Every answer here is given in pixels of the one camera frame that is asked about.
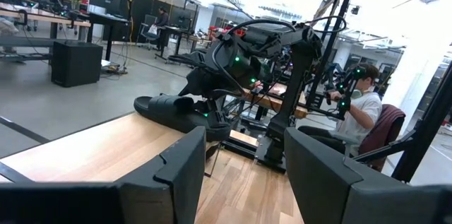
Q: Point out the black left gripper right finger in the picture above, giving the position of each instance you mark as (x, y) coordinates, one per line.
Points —
(325, 188)

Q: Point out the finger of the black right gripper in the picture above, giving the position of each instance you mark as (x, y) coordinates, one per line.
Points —
(199, 82)
(217, 118)

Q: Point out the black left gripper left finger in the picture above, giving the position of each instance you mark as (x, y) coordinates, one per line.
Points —
(176, 181)

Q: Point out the black rubber slide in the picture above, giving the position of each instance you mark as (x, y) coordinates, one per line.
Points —
(169, 111)

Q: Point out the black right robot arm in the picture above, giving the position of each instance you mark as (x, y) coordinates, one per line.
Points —
(296, 75)

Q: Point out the wooden work table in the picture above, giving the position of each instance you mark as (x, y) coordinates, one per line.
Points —
(272, 102)

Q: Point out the person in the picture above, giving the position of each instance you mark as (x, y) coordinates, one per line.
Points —
(162, 20)
(363, 111)

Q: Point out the black office chair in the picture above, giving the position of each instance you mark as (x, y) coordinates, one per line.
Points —
(150, 20)

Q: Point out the maroon covered chair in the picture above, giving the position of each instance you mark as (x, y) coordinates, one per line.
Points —
(385, 128)

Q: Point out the black desk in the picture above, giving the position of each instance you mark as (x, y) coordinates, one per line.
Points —
(106, 19)

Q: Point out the black cabinet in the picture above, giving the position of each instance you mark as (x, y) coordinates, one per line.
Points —
(76, 63)

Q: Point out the wooden bench table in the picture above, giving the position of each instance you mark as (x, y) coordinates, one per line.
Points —
(42, 19)

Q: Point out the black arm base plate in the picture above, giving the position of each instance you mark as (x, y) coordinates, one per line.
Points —
(272, 164)

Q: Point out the wooden shelf with black frame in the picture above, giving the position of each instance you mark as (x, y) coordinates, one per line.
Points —
(88, 150)

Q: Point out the black aluminium rig frame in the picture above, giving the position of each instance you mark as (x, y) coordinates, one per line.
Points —
(423, 128)

